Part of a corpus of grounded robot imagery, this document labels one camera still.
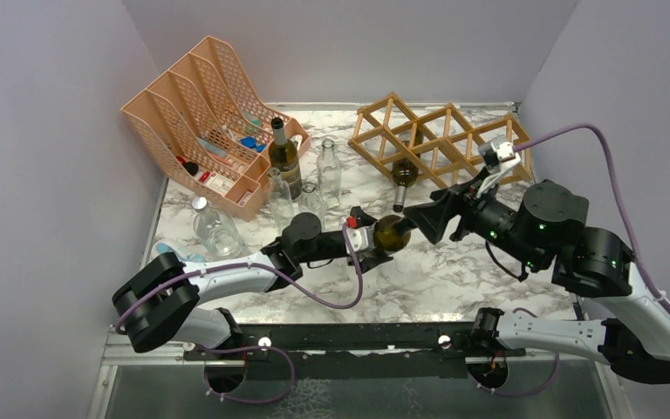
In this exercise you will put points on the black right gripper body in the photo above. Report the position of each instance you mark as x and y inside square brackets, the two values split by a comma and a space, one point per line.
[470, 221]

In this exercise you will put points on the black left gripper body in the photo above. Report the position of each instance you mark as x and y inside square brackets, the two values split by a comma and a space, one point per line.
[358, 214]

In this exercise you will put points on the dark labelled wine bottle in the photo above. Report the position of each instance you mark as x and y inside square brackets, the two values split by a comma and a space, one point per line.
[404, 173]

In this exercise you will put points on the tall clear glass bottle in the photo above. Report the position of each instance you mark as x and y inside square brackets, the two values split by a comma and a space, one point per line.
[329, 174]

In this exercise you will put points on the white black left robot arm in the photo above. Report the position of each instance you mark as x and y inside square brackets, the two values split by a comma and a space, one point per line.
[163, 301]

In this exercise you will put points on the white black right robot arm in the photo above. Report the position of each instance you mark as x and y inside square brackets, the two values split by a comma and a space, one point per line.
[548, 231]

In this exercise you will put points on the wooden lattice wine rack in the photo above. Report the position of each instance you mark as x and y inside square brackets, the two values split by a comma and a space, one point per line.
[441, 143]

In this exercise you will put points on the small clear glass bottle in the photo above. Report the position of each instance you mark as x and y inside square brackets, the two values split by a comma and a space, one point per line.
[280, 200]

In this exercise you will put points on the green wine bottle gold label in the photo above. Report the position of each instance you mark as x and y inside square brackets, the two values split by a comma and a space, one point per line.
[283, 155]

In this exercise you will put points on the clear bottle blue content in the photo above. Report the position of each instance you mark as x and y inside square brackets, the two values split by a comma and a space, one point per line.
[182, 252]

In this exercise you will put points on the blue item in organizer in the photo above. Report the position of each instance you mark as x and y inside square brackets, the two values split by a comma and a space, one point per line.
[251, 143]

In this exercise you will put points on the round clear flask silver cap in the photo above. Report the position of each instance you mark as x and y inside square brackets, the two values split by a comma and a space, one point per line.
[216, 230]

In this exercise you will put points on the red white box in organizer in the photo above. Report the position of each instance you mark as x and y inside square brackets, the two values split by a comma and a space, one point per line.
[220, 183]

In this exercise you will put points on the peach plastic file organizer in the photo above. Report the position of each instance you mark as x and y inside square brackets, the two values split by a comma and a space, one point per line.
[191, 118]

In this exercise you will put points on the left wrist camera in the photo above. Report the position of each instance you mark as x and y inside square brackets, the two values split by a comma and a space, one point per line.
[360, 238]

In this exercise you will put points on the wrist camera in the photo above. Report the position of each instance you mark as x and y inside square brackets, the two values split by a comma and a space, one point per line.
[360, 238]
[499, 159]

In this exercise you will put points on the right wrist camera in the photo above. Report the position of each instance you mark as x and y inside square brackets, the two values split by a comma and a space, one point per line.
[499, 159]

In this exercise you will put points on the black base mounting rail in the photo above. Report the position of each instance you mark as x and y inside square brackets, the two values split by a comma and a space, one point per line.
[352, 351]

